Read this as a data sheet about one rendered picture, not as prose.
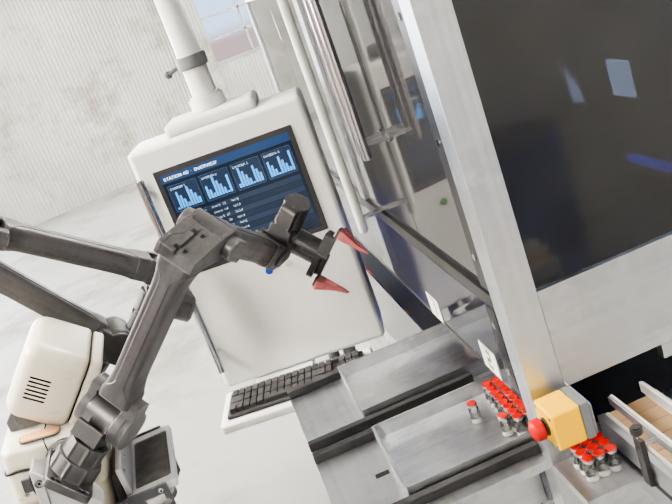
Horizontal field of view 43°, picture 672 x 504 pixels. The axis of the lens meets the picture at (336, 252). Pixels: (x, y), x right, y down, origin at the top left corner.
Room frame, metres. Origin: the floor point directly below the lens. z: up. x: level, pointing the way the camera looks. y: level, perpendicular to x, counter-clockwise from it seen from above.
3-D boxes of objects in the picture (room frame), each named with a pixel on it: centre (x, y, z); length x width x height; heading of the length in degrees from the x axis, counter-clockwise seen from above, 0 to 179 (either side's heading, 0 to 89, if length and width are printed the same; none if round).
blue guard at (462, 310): (2.36, -0.12, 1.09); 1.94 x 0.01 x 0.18; 7
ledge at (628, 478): (1.27, -0.31, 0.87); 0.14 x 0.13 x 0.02; 97
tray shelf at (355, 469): (1.68, -0.04, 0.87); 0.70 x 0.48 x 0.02; 7
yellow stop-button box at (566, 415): (1.28, -0.27, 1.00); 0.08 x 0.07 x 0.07; 97
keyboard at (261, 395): (2.17, 0.23, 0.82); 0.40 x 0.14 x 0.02; 86
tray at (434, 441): (1.52, -0.13, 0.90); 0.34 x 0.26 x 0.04; 97
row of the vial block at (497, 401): (1.53, -0.21, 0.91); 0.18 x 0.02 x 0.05; 7
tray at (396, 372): (1.86, -0.09, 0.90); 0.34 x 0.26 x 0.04; 97
